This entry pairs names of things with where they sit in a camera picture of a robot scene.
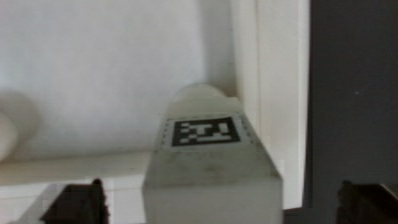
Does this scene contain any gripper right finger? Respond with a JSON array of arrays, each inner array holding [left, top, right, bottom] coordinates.
[[335, 181, 398, 224]]

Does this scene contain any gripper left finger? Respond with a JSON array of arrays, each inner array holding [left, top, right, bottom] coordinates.
[[16, 178, 112, 224]]

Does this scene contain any white table leg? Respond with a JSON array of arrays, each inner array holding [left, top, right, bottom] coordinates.
[[142, 84, 282, 224]]

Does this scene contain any white square table top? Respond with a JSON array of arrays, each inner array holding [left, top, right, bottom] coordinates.
[[0, 0, 311, 224]]

